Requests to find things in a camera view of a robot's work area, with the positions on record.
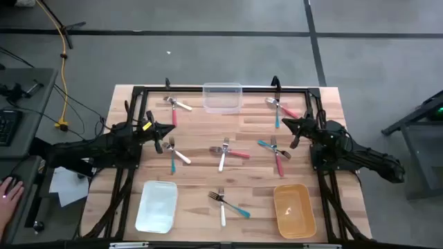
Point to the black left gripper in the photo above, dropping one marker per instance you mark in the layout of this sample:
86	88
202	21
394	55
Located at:
154	131

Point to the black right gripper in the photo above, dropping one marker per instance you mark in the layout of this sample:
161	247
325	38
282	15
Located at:
306	129

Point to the white rectangular tray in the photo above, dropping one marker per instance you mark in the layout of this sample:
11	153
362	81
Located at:
155	207

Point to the orange rectangular tray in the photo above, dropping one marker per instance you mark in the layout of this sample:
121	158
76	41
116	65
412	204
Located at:
294	214

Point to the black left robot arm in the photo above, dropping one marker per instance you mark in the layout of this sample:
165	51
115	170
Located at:
86	148

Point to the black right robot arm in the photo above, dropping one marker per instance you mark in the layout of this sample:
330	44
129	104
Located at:
363	155

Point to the large black table clamp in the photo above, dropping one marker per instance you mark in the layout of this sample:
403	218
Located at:
275	82

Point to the small black table clamp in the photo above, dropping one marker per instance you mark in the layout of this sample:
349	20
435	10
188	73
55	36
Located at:
167	83

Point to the clear plastic container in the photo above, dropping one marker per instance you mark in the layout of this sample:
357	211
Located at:
221	103

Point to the white paper sheet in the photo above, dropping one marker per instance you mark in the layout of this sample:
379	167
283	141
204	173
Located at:
62	183
72	200

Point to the black metal beam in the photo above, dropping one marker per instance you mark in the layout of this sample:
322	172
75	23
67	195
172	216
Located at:
36	147

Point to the grey desk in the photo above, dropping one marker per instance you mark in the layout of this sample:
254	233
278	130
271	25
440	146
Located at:
34	114

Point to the dark grey equipment cart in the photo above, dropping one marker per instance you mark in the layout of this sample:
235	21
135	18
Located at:
422	166

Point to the grey side table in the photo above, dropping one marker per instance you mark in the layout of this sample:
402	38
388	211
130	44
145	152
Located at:
33	166

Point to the black tripod stand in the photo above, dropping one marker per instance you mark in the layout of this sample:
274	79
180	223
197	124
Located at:
74	25

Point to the black clamp tool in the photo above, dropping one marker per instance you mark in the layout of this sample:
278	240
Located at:
15	92

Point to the black keyboard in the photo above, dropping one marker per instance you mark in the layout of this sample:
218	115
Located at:
7	128

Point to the black caster wheel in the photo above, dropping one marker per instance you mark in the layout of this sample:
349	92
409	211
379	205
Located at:
38	226

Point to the person's hand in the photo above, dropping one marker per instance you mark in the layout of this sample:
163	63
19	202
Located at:
10	204

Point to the white shoe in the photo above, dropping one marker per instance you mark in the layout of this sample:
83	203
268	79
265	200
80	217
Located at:
26	2

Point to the black aluminium table frame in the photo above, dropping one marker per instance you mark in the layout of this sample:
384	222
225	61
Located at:
249	90

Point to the silver metal bracket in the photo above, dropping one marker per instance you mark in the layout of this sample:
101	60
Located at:
128	245
322	246

